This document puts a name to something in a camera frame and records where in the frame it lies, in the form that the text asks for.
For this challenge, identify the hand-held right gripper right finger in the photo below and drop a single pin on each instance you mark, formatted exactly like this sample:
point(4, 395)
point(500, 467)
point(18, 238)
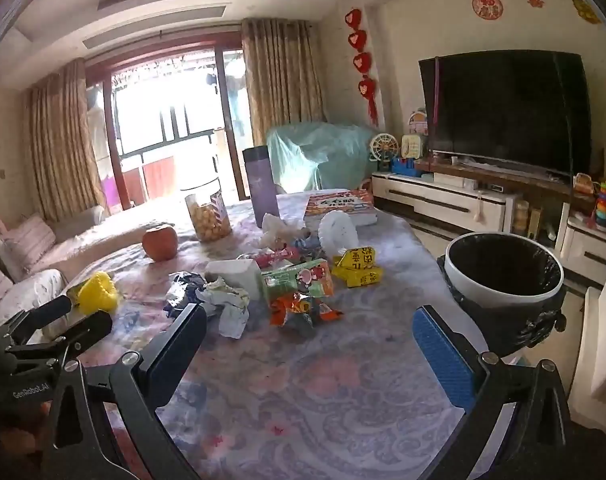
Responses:
point(443, 355)

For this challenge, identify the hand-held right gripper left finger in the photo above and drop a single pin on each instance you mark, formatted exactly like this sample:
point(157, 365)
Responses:
point(175, 355)

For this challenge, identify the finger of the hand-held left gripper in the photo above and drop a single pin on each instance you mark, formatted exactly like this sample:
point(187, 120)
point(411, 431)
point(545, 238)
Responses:
point(83, 327)
point(43, 312)

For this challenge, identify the white bin with black bag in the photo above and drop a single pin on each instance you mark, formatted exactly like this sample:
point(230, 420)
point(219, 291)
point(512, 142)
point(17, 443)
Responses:
point(483, 300)

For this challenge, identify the white paper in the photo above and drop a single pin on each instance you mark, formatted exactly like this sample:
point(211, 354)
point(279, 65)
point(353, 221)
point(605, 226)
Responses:
point(230, 315)

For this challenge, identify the dark blue wrapper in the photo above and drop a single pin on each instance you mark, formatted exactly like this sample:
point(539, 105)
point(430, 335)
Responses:
point(183, 285)

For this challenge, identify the white carton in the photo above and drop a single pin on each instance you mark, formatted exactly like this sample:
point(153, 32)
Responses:
point(233, 272)

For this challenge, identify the yellow snack packet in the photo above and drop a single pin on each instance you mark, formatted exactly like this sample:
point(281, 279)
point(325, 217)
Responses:
point(355, 259)
point(365, 277)

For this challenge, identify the orange snack wrapper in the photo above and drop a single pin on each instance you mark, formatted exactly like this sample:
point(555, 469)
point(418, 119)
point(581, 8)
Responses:
point(298, 310)

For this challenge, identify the green snack packet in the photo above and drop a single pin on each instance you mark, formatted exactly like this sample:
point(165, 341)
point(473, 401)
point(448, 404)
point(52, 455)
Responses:
point(298, 280)

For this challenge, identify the white foam fruit net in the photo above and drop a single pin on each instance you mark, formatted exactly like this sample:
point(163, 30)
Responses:
point(338, 232)

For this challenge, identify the white plastic bag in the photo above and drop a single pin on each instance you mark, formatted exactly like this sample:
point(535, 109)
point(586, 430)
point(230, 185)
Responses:
point(278, 230)

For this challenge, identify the light blue wrapper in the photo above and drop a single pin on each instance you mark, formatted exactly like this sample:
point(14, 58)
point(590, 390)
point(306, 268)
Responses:
point(308, 244)

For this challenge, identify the person's left hand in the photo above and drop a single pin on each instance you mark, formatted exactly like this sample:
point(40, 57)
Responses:
point(18, 440)

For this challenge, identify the yellow plastic mould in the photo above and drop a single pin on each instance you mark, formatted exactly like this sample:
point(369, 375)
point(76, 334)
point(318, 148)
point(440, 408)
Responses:
point(99, 292)

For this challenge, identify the pink striped pillow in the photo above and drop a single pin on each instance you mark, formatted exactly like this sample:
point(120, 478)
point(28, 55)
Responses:
point(28, 242)

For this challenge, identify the red apple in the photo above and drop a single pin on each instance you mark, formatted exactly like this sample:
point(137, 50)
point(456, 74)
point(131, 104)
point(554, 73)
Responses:
point(160, 244)

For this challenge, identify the clear jar of snack balls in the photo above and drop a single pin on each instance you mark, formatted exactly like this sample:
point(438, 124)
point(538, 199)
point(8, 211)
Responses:
point(208, 217)

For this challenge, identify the white television cabinet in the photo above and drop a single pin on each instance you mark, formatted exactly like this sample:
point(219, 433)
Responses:
point(433, 200)

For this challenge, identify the beige patterned curtain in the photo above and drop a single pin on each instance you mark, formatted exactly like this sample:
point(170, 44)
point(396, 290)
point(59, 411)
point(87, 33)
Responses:
point(63, 150)
point(280, 80)

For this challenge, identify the colourful children's book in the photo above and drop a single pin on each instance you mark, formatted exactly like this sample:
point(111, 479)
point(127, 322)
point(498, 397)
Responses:
point(338, 205)

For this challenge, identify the purple thermos bottle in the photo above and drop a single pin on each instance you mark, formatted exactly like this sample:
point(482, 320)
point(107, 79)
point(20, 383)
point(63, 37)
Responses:
point(260, 190)

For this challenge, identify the blue toy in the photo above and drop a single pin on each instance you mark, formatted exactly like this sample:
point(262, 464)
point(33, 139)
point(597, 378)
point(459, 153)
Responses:
point(407, 166)

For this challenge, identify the yellow toy phone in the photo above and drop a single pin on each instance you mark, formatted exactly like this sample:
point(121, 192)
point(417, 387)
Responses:
point(412, 146)

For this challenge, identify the red-framed glass sliding door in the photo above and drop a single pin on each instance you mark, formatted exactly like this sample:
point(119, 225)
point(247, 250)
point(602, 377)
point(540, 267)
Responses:
point(148, 125)

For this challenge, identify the ferris wheel toy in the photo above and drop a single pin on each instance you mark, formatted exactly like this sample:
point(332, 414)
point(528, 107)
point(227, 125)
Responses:
point(383, 150)

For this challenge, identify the toy cash register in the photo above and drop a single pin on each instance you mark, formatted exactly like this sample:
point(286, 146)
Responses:
point(583, 184)

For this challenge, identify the armchair under teal cover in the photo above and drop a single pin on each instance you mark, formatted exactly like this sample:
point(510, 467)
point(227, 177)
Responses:
point(323, 155)

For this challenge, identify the colourful cardboard sign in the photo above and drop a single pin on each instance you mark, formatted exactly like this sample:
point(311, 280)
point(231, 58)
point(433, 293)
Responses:
point(418, 122)

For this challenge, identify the black flat television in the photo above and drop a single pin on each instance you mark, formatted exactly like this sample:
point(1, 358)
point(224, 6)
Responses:
point(503, 110)

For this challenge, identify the round red wall decal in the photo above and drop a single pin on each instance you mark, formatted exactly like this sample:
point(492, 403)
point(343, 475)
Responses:
point(487, 5)

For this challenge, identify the yellow wall decal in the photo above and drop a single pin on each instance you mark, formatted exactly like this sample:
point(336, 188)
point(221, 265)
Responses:
point(585, 9)

